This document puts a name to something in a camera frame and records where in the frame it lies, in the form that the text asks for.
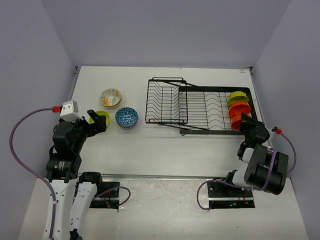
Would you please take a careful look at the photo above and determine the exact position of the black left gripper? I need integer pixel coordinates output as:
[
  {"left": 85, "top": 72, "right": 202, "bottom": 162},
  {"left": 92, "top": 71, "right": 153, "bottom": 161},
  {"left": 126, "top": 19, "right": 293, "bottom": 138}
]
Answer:
[{"left": 67, "top": 109, "right": 106, "bottom": 152}]

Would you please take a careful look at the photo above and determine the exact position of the lime green bowl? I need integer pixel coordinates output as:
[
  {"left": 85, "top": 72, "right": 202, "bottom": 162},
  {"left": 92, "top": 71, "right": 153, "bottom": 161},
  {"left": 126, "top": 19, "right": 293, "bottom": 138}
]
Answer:
[
  {"left": 95, "top": 110, "right": 111, "bottom": 127},
  {"left": 227, "top": 91, "right": 249, "bottom": 107}
]

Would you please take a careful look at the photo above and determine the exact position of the orange bowl front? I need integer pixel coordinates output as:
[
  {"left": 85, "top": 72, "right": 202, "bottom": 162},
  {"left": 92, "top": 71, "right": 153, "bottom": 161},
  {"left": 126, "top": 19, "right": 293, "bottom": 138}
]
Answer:
[{"left": 231, "top": 113, "right": 242, "bottom": 130}]

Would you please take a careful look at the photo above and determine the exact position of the orange bowl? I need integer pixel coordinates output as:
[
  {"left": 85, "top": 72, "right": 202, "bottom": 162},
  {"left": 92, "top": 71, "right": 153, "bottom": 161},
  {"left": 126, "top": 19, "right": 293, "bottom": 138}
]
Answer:
[
  {"left": 231, "top": 113, "right": 242, "bottom": 130},
  {"left": 228, "top": 101, "right": 251, "bottom": 118}
]

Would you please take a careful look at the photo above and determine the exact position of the white floral leaf bowl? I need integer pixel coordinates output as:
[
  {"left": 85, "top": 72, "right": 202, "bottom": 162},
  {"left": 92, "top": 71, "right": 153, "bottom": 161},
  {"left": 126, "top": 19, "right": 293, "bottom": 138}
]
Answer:
[{"left": 99, "top": 88, "right": 123, "bottom": 108}]

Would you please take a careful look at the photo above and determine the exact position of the blue white patterned bowl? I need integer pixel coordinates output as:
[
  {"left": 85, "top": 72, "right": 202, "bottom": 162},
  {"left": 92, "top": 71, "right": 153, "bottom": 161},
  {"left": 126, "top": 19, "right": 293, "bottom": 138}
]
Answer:
[{"left": 115, "top": 107, "right": 139, "bottom": 126}]

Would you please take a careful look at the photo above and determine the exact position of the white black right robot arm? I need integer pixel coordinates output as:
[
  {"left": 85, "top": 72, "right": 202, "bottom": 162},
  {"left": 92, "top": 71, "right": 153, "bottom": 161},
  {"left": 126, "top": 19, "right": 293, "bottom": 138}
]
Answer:
[{"left": 223, "top": 113, "right": 289, "bottom": 197}]

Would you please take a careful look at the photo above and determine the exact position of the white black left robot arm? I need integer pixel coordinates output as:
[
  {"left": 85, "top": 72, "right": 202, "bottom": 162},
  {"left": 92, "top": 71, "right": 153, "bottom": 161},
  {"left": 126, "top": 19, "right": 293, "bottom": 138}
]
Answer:
[{"left": 42, "top": 110, "right": 107, "bottom": 240}]

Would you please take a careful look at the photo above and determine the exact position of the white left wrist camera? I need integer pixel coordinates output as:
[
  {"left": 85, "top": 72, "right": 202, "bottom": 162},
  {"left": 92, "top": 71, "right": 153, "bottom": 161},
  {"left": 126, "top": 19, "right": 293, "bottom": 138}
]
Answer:
[{"left": 59, "top": 100, "right": 82, "bottom": 122}]

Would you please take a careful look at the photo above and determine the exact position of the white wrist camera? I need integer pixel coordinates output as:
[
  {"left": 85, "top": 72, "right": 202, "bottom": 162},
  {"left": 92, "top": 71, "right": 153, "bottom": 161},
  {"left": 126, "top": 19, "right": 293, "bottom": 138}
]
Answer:
[
  {"left": 59, "top": 100, "right": 82, "bottom": 122},
  {"left": 267, "top": 126, "right": 282, "bottom": 139}
]

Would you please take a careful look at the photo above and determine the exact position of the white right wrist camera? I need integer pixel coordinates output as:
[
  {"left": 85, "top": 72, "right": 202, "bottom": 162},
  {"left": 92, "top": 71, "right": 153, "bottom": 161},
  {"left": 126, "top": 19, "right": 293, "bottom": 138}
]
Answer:
[{"left": 267, "top": 126, "right": 282, "bottom": 139}]

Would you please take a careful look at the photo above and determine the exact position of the black wire dish rack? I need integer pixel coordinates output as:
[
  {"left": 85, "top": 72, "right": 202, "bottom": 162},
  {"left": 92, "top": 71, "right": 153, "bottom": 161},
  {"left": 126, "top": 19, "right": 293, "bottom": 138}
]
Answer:
[{"left": 145, "top": 77, "right": 258, "bottom": 136}]

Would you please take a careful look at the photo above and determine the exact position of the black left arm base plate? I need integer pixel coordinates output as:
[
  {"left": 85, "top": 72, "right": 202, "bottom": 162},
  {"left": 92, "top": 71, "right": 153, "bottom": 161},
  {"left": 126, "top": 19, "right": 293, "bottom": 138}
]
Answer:
[{"left": 89, "top": 181, "right": 120, "bottom": 210}]

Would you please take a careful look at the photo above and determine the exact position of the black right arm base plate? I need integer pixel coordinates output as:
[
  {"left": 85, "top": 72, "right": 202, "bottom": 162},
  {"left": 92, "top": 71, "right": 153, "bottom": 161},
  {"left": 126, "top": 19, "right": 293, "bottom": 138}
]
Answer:
[{"left": 206, "top": 182, "right": 255, "bottom": 210}]

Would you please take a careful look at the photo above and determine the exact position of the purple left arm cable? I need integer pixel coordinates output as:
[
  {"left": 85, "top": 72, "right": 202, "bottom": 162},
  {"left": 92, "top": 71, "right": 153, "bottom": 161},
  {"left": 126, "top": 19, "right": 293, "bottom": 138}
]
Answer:
[{"left": 9, "top": 107, "right": 131, "bottom": 238}]

